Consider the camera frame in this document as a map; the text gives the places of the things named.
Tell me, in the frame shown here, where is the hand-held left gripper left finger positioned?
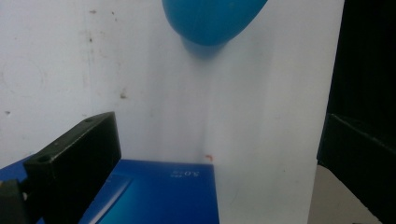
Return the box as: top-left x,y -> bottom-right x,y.
0,111 -> 122,224

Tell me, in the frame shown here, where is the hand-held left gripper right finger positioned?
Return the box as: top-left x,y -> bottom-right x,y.
316,112 -> 396,224

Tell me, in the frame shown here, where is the blue box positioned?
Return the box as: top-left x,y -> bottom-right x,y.
0,155 -> 220,224

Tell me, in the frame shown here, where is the blue round bowl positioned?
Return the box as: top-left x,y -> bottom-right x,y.
161,0 -> 269,47

